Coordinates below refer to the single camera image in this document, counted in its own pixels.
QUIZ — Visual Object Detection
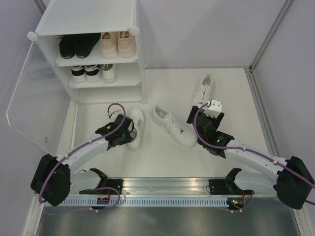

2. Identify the white slotted cable duct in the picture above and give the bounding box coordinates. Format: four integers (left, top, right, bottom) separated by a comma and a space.
60, 196, 229, 207

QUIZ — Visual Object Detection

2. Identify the black canvas sneaker front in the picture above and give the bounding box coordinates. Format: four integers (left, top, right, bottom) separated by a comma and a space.
74, 33, 101, 59

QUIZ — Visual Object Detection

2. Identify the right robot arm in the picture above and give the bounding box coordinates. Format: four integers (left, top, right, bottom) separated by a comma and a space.
187, 100, 315, 209

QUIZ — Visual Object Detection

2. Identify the white plastic shoe cabinet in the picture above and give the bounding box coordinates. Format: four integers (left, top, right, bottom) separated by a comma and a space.
27, 0, 146, 104

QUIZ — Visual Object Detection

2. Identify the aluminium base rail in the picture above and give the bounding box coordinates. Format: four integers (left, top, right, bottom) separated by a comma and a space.
34, 176, 303, 196

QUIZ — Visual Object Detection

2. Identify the aluminium corner frame post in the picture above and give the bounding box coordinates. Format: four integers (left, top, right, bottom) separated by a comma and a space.
248, 0, 301, 72

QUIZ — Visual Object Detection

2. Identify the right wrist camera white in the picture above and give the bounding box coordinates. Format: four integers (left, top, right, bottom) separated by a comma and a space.
203, 99, 222, 118

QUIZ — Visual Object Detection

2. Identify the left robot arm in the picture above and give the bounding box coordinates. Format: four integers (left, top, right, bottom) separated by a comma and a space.
31, 114, 134, 207

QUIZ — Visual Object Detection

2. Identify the beige lace sneaker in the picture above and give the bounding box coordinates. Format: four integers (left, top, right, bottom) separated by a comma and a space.
100, 32, 118, 59
117, 31, 136, 58

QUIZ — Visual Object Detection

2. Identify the black white patterned sneaker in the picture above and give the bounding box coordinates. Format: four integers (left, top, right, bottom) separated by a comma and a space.
85, 64, 100, 82

